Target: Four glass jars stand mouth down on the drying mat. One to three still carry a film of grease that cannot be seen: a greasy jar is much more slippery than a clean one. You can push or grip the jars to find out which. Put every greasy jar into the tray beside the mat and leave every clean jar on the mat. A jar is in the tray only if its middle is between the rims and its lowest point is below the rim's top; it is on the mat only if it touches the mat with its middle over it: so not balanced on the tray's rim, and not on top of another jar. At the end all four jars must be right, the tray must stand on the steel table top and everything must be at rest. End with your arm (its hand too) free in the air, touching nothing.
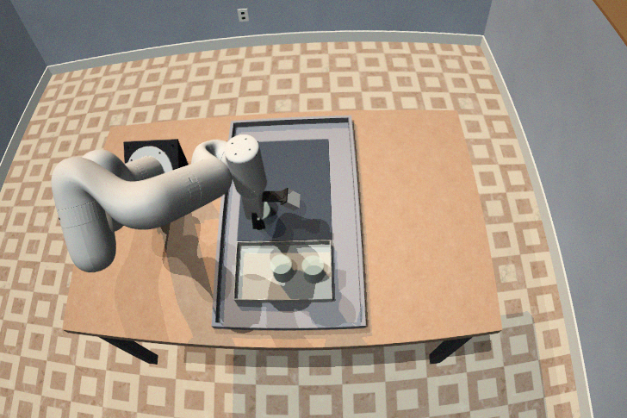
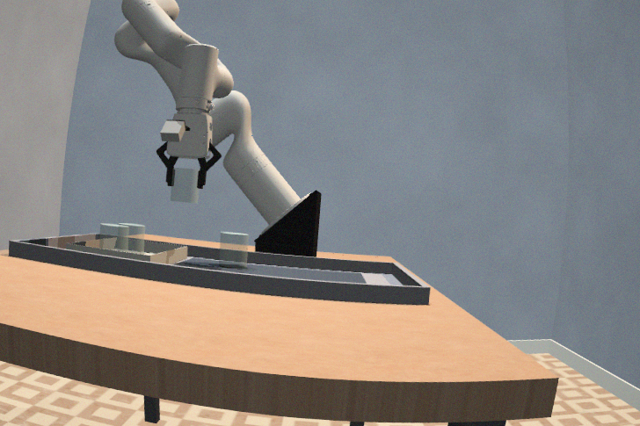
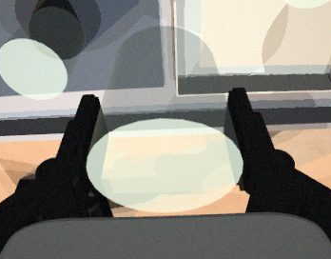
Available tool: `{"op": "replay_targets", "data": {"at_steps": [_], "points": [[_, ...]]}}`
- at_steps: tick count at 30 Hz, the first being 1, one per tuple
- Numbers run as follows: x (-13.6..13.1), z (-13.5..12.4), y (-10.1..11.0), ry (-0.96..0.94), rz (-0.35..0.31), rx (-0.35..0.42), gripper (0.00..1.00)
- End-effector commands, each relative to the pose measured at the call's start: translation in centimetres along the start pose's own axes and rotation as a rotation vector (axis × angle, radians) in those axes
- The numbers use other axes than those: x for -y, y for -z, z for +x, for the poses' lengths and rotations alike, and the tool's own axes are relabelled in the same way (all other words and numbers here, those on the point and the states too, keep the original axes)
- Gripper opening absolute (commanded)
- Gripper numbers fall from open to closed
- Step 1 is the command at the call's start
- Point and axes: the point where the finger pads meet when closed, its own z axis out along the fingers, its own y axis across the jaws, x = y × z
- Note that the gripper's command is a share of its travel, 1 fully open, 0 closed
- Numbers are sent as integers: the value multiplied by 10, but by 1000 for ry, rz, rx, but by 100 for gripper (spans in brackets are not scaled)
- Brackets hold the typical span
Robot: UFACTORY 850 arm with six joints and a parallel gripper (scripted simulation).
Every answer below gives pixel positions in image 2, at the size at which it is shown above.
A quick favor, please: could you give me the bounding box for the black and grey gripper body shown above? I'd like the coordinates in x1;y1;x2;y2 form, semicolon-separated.
167;111;212;159

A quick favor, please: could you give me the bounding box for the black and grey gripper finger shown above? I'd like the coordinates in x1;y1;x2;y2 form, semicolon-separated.
197;142;222;189
156;142;178;186

